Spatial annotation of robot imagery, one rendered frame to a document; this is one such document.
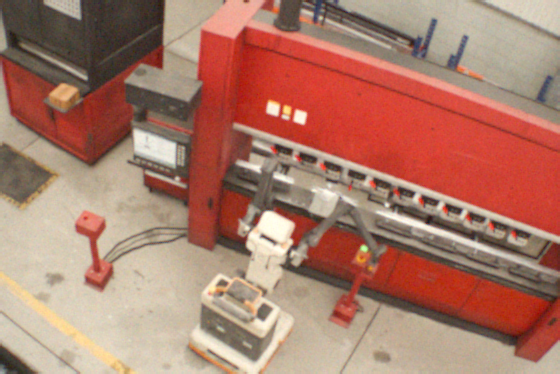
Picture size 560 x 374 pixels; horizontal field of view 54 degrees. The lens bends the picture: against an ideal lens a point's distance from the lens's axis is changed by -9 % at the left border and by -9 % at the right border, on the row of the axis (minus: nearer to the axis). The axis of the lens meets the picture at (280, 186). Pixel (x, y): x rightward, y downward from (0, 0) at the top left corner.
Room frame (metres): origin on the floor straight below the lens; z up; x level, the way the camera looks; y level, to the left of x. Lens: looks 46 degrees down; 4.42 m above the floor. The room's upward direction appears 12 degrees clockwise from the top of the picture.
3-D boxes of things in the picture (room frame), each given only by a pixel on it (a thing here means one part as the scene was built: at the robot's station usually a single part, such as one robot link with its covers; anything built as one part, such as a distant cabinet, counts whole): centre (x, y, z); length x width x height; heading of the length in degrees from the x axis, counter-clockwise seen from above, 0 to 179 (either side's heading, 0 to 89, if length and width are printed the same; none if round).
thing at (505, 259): (3.18, -1.63, 0.92); 1.67 x 0.06 x 0.10; 80
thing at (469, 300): (3.25, -1.02, 0.41); 3.00 x 0.21 x 0.83; 80
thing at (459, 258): (3.25, -1.02, 0.85); 3.00 x 0.21 x 0.04; 80
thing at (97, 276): (2.74, 1.41, 0.41); 0.25 x 0.20 x 0.83; 170
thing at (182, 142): (3.07, 0.90, 1.42); 0.45 x 0.12 x 0.36; 80
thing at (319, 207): (3.26, -0.36, 1.00); 0.26 x 0.18 x 0.01; 170
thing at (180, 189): (4.02, 1.03, 0.50); 0.50 x 0.50 x 1.00; 80
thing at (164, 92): (3.16, 0.93, 1.53); 0.51 x 0.25 x 0.85; 80
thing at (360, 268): (2.96, -0.78, 0.75); 0.20 x 0.16 x 0.18; 72
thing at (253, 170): (3.50, 0.16, 0.92); 0.50 x 0.06 x 0.10; 80
